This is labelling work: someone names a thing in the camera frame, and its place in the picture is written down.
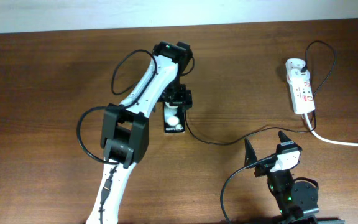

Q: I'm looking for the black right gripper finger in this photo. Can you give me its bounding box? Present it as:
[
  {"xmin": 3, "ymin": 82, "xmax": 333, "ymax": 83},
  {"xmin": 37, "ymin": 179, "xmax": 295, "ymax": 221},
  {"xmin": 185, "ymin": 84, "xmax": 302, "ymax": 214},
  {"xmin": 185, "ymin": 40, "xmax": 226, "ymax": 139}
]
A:
[
  {"xmin": 278, "ymin": 131, "xmax": 295, "ymax": 148},
  {"xmin": 244, "ymin": 138, "xmax": 257, "ymax": 166}
]

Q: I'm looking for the black Galaxy flip phone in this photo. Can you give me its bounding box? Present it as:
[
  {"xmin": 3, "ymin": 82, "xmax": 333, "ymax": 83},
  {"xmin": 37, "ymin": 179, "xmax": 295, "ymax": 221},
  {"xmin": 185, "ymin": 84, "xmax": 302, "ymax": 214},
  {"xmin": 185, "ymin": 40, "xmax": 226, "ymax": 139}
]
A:
[{"xmin": 163, "ymin": 103, "xmax": 185, "ymax": 134}]

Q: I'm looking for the black charging cable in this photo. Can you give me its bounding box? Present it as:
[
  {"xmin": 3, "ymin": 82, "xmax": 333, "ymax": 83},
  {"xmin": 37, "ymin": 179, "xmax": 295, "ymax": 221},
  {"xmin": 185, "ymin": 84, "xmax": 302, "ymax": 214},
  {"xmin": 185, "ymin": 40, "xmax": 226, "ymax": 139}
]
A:
[{"xmin": 183, "ymin": 40, "xmax": 337, "ymax": 146}]

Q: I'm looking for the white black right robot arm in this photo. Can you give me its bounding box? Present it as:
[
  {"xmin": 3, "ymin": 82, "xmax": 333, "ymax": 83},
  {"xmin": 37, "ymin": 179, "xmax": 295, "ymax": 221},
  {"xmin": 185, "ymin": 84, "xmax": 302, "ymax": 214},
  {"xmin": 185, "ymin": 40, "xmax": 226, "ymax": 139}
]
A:
[{"xmin": 244, "ymin": 131, "xmax": 346, "ymax": 223}]

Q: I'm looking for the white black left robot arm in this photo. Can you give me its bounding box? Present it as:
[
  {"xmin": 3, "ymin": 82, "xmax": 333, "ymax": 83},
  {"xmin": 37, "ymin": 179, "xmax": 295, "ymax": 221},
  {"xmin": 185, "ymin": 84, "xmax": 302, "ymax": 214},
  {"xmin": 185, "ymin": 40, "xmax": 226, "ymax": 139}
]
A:
[{"xmin": 85, "ymin": 42, "xmax": 195, "ymax": 223}]

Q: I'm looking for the white USB charger adapter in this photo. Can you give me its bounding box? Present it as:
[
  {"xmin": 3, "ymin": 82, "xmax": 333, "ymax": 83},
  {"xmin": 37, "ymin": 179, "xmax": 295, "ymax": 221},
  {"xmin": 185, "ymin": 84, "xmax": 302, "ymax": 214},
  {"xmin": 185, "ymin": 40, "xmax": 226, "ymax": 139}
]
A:
[{"xmin": 285, "ymin": 58, "xmax": 310, "ymax": 84}]

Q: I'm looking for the white power strip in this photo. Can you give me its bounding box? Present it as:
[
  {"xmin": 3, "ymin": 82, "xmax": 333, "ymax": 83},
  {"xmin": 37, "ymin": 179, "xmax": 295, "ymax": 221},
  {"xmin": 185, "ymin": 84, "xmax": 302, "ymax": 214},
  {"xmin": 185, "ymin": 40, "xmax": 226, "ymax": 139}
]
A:
[{"xmin": 285, "ymin": 58, "xmax": 316, "ymax": 115}]

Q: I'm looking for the white power strip cord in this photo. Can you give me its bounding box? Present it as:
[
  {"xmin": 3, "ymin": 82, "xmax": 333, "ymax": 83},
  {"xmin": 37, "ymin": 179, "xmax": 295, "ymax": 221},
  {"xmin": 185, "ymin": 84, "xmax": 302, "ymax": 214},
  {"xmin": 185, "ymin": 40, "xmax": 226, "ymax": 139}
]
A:
[{"xmin": 302, "ymin": 113, "xmax": 358, "ymax": 149}]

